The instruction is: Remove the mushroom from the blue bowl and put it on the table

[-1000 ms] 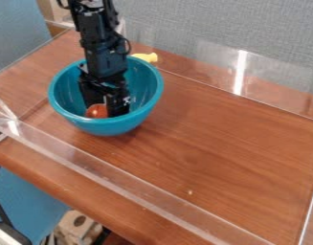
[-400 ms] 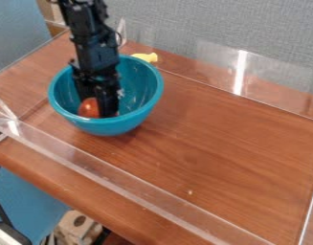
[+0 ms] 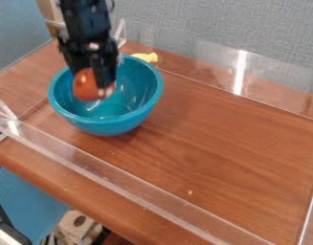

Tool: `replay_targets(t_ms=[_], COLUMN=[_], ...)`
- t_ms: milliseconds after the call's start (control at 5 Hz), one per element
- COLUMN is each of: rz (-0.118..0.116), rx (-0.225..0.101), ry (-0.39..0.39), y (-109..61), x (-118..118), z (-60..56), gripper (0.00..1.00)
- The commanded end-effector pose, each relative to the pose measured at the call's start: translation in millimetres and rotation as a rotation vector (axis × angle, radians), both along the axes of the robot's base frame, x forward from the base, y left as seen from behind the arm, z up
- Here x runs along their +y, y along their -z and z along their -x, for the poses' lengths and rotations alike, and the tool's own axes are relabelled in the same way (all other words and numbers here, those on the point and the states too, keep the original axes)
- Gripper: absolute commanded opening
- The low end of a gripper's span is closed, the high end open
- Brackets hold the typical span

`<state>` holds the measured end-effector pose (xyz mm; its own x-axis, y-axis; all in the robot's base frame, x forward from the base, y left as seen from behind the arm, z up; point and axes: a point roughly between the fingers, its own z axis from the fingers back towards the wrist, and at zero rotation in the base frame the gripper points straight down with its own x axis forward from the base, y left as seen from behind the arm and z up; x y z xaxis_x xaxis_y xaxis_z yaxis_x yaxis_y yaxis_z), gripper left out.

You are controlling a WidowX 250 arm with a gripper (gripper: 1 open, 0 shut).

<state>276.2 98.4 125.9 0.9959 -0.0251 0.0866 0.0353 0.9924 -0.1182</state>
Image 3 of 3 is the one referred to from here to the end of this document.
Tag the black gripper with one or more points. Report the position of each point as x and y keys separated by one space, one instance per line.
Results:
x=78 y=51

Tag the brown capped toy mushroom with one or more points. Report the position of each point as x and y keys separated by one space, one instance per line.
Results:
x=85 y=87

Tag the blue plastic bowl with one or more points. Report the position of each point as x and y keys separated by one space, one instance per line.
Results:
x=113 y=116

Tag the clear acrylic front barrier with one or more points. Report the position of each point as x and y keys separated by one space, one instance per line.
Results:
x=151 y=197

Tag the white block with hole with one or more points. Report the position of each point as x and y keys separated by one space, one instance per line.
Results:
x=77 y=229

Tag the yellow toy object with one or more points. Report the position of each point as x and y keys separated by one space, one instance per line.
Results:
x=152 y=58

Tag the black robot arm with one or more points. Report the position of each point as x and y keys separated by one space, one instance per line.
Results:
x=87 y=18

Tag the clear acrylic corner bracket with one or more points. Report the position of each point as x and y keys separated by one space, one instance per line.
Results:
x=121 y=33

